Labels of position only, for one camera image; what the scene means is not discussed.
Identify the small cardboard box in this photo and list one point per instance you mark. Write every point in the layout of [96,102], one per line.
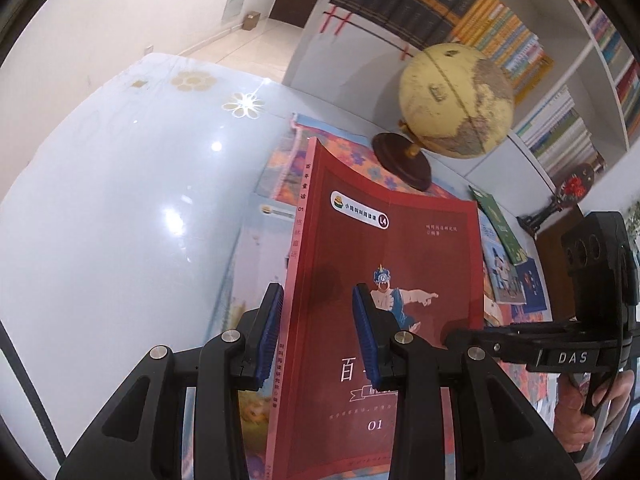
[251,21]

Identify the stack of white spine books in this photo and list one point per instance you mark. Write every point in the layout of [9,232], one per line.
[560,130]

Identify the brown wooden cabinet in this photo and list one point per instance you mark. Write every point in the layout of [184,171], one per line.
[550,245]

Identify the row of colourful books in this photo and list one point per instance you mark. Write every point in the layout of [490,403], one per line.
[615,45]

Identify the blue book with white lettering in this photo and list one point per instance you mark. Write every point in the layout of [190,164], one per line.
[532,285]

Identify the red decorative fan on stand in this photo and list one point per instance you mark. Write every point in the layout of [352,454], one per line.
[575,185]

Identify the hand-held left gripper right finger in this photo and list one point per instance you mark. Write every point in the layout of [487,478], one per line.
[365,330]

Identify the person's right hand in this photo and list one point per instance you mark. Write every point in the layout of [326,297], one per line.
[567,410]

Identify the stack of orange spine books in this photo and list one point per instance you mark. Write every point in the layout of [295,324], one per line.
[505,45]

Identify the yellow globe on wooden base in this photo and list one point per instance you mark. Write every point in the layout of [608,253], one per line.
[450,100]

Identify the red cover book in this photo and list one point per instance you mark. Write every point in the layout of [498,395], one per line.
[350,240]

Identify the illustrated picture book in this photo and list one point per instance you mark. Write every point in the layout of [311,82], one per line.
[505,275]

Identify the floral orange table mat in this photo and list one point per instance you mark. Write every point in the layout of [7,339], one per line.
[350,152]

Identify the white wall panel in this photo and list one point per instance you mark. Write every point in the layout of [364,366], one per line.
[235,7]

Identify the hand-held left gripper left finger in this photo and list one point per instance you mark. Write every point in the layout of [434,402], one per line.
[270,330]

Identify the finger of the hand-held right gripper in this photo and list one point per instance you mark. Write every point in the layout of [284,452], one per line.
[505,344]
[545,328]

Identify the white bookshelf cabinet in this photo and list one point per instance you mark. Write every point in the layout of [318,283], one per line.
[310,50]

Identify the green frog cover book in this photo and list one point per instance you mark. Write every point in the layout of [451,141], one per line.
[495,220]

